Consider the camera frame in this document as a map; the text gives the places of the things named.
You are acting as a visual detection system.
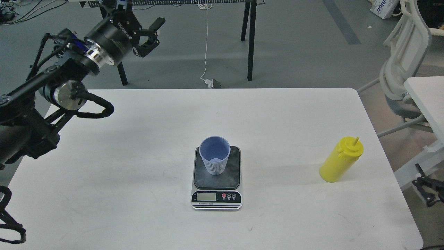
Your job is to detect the yellow squeeze bottle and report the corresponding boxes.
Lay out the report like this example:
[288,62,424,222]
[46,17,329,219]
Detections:
[319,136,364,183]

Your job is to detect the black trestle table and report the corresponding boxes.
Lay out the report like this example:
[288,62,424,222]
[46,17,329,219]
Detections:
[76,0,266,86]

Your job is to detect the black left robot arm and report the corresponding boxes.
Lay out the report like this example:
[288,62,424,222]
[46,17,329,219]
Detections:
[1,0,165,169]

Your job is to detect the white office chair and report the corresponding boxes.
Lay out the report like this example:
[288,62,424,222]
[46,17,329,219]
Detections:
[357,0,433,138]

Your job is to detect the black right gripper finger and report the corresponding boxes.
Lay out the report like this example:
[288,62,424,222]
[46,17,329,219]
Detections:
[412,164,444,207]

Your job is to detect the white cardboard box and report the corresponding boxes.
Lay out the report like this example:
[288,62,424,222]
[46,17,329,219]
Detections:
[370,0,400,19]

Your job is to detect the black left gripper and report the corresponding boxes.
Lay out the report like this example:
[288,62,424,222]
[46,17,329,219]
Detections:
[83,0,165,75]

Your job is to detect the white hanging cable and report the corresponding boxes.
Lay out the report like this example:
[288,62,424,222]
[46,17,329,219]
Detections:
[198,3,214,89]

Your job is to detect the blue plastic cup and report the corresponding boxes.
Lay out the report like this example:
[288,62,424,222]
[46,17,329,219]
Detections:
[199,136,231,175]

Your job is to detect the digital kitchen scale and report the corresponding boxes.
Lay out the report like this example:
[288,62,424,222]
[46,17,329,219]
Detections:
[190,146,243,211]

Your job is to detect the white side table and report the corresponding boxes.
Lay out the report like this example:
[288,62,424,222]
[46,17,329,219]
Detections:
[394,76,444,190]

